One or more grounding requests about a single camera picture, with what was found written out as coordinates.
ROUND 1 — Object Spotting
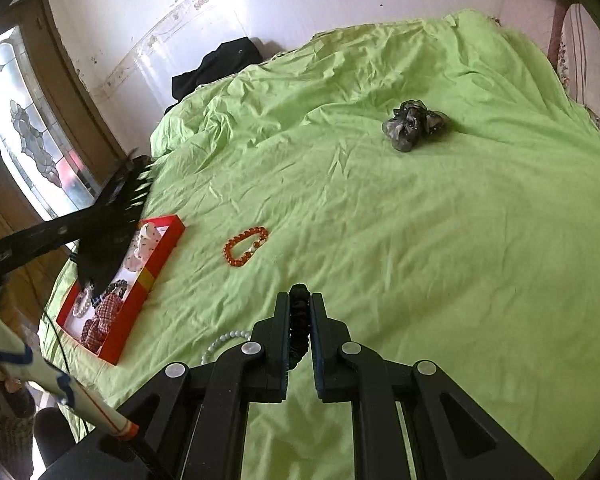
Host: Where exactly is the white taped stick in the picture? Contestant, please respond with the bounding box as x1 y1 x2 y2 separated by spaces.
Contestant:
0 302 140 441

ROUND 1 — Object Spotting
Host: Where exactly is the red cardboard box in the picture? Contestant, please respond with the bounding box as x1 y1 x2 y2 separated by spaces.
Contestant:
56 215 186 366

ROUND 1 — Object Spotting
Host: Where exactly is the black claw hair clip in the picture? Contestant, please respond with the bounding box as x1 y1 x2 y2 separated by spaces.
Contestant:
72 152 156 293

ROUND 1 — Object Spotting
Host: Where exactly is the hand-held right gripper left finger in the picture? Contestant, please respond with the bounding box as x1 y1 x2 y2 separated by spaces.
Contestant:
125 290 294 480

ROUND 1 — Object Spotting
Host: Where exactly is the black cable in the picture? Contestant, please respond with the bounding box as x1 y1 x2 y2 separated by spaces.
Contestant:
39 310 101 438

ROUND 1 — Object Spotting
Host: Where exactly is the white bead bracelet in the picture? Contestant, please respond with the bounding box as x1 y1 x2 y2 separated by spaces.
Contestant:
200 329 253 366

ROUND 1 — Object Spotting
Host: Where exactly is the pearl bracelet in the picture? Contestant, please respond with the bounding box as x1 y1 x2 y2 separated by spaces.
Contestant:
72 287 94 319

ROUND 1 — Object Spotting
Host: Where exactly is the patterned cloth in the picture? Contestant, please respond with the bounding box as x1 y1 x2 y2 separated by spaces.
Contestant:
0 355 37 480

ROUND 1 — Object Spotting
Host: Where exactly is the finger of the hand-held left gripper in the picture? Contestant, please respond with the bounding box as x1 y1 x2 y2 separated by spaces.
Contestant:
0 209 133 282

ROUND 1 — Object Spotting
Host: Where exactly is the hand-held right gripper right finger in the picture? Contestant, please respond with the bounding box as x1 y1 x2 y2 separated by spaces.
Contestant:
307 291 556 480

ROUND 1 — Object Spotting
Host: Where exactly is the pink plaid scrunchie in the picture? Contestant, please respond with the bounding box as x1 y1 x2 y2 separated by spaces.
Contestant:
80 292 127 352

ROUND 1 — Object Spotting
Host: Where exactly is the orange bead bracelet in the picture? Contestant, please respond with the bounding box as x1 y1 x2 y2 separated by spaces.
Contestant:
223 227 270 269

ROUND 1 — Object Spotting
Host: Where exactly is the black scrunchie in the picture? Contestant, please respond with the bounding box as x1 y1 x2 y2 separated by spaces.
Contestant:
287 284 311 372

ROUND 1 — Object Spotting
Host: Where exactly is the grey sheer scrunchie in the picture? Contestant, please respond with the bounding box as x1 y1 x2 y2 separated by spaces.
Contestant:
382 101 450 152

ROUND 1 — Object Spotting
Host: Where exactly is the green bed sheet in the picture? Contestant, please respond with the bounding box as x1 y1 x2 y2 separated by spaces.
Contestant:
37 9 600 480

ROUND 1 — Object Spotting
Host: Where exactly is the striped sofa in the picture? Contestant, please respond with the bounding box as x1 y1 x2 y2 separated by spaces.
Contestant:
547 2 600 140

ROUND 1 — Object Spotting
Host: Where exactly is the white polka dot scrunchie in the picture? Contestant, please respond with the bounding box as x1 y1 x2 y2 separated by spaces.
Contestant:
125 225 162 272

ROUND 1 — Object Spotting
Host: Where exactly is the black cloth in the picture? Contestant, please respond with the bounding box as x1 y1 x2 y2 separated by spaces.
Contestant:
171 37 276 102

